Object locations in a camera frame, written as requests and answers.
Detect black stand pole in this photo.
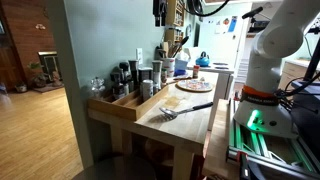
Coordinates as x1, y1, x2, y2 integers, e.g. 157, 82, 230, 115
303, 36, 320, 83

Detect black pepper grinder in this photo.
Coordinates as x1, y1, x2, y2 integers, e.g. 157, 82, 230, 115
118, 61, 131, 83

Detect dark blue can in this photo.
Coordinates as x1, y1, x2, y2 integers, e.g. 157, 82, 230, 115
138, 67, 154, 84

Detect woven basket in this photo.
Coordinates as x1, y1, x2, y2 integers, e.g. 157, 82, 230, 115
143, 138, 174, 168

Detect wooden spice rack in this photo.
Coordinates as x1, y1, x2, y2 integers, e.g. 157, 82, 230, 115
164, 0, 186, 44

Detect red lid spice jar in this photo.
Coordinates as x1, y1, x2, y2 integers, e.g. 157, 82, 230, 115
192, 64, 200, 80

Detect black equipment box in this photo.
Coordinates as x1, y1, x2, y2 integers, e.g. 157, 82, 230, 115
289, 79, 320, 161

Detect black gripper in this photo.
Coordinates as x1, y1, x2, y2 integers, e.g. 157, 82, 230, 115
152, 0, 168, 28

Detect light wooden cabinet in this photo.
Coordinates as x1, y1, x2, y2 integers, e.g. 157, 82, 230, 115
278, 59, 320, 91

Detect blue tissue box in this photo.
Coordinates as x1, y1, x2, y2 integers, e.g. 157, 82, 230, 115
174, 58, 190, 72

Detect blue kettle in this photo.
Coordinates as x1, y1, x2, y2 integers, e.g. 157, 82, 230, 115
195, 50, 211, 68

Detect small spice bottle green cap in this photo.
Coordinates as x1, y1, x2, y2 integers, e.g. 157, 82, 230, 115
160, 68, 168, 84

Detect potted plant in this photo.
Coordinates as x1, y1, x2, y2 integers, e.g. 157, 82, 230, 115
27, 61, 48, 88

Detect silver and white grinder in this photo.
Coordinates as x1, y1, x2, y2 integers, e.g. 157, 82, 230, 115
151, 59, 164, 91

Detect wooden tray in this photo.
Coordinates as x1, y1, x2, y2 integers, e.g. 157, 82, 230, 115
88, 84, 170, 122

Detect small floor pot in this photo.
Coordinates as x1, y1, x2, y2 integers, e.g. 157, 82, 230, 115
14, 81, 28, 94

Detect tall silver grinder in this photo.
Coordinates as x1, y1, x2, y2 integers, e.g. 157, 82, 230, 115
128, 59, 140, 91

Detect aluminium frame rails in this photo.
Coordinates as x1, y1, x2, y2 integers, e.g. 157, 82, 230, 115
226, 99, 320, 180

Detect metal slotted spoon black handle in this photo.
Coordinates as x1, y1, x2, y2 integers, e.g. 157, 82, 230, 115
158, 101, 214, 120

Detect light wooden table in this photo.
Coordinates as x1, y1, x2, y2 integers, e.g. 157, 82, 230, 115
87, 69, 221, 180

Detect white stove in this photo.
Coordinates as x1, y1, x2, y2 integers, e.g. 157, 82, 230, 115
186, 61, 236, 101

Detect colourful patterned ceramic plate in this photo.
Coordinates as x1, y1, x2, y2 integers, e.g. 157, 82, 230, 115
175, 78, 214, 93

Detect wooden robot platform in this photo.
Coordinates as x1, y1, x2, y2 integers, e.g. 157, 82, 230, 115
203, 98, 241, 180

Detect small white shaker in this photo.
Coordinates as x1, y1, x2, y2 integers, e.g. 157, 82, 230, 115
142, 79, 155, 103

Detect white refrigerator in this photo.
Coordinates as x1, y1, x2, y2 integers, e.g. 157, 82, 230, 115
198, 3, 253, 68

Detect clear glass grinder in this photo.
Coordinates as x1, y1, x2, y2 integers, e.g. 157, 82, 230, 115
90, 76, 106, 100

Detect fireplace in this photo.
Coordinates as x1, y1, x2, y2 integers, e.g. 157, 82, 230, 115
37, 50, 63, 83

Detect white wall outlet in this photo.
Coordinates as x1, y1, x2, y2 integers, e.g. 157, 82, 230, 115
135, 47, 144, 66

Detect black plastic spoon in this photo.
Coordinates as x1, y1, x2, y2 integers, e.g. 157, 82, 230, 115
171, 35, 190, 58

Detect white tissue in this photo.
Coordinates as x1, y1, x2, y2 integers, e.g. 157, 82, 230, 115
176, 49, 191, 62

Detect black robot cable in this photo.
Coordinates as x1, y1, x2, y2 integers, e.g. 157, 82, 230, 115
184, 0, 231, 18

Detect wooden spatula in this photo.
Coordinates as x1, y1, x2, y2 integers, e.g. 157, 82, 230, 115
162, 41, 170, 59

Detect small dark bottle white label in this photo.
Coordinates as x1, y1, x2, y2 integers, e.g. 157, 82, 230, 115
122, 78, 130, 96

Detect brown bottle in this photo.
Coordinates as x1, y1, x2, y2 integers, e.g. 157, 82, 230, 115
111, 72, 126, 100

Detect white utensil crock red pattern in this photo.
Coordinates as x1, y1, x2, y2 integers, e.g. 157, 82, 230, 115
162, 57, 176, 78

